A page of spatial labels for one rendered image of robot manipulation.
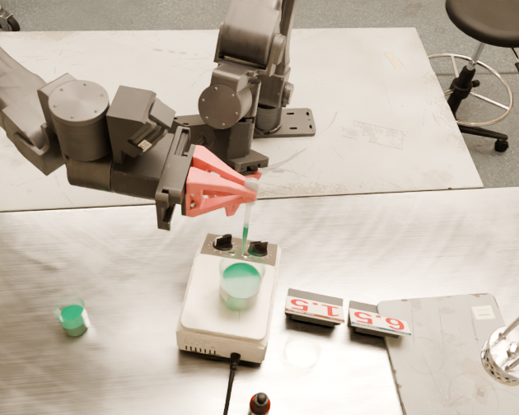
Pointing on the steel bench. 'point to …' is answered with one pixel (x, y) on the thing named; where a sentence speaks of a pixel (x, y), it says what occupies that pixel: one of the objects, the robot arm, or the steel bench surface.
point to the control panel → (235, 245)
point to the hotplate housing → (198, 342)
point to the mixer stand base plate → (450, 357)
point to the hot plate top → (223, 324)
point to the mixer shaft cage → (511, 352)
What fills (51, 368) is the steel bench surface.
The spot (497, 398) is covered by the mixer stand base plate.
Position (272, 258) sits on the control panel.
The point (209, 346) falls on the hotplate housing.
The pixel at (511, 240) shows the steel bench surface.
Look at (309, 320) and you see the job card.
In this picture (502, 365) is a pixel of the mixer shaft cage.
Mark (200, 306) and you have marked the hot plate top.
